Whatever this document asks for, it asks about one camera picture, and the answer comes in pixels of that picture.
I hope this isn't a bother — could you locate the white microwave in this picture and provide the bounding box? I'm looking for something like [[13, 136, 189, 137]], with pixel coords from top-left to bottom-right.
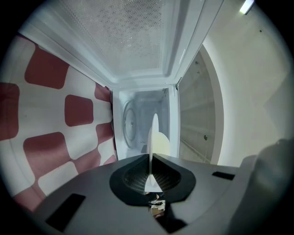
[[18, 0, 226, 162]]

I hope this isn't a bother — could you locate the white round plate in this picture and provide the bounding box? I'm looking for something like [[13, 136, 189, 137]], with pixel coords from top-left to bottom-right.
[[144, 113, 164, 193]]

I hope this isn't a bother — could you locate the red white checkered tablecloth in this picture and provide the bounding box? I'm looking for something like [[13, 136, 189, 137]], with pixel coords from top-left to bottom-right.
[[0, 34, 118, 212]]

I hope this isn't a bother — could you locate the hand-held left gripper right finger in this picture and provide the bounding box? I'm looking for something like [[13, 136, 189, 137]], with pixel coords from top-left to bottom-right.
[[152, 153, 242, 235]]

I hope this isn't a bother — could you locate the bright ceiling light panel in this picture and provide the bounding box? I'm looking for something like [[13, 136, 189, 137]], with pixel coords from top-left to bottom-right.
[[238, 0, 255, 15]]

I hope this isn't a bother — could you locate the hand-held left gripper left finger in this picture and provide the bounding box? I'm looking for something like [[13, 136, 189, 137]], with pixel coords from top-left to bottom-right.
[[32, 154, 172, 235]]

